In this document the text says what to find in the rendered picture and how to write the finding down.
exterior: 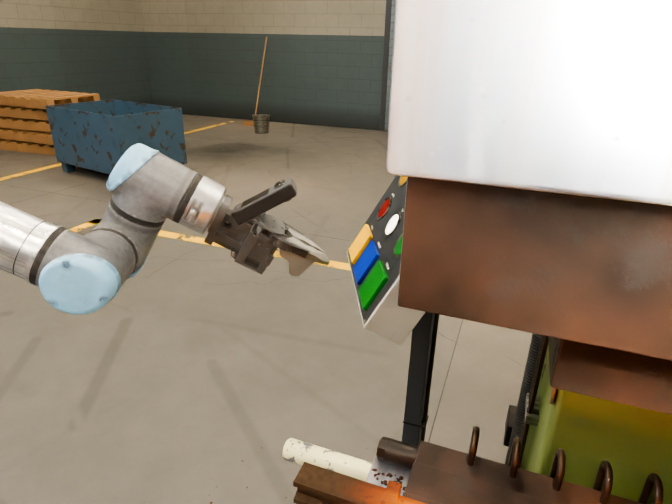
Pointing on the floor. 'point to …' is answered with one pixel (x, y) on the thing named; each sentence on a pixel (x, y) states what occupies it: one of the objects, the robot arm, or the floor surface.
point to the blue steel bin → (113, 132)
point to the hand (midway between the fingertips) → (324, 255)
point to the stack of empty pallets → (32, 118)
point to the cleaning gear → (259, 114)
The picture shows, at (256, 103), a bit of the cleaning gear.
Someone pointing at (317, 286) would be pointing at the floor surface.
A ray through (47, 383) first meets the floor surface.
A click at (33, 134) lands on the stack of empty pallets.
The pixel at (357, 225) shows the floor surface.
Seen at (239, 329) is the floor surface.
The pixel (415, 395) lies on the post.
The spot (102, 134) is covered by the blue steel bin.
